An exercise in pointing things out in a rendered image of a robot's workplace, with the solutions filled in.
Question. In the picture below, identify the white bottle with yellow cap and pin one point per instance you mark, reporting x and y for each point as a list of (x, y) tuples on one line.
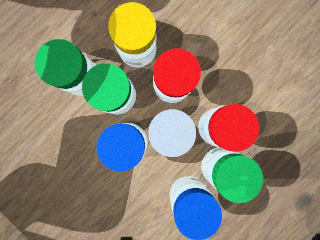
[(132, 28)]

